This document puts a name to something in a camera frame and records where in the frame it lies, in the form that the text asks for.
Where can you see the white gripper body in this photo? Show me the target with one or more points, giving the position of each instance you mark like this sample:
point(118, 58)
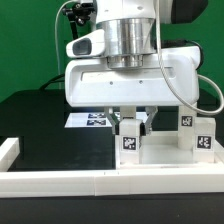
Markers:
point(91, 83)

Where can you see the white U-shaped obstacle fence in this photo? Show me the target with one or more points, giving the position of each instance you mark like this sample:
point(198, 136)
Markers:
point(103, 182)

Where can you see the white square table top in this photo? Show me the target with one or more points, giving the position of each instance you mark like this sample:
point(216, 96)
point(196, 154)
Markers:
point(159, 150)

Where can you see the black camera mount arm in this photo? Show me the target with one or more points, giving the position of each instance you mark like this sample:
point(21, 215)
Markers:
point(78, 15)

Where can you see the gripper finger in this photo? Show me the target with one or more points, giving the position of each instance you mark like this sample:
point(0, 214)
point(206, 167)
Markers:
point(114, 121)
point(146, 127)

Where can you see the white marker sheet with tags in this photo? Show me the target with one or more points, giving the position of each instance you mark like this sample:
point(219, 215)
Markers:
point(87, 120)

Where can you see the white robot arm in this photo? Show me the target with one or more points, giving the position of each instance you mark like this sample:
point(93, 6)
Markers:
point(122, 64)

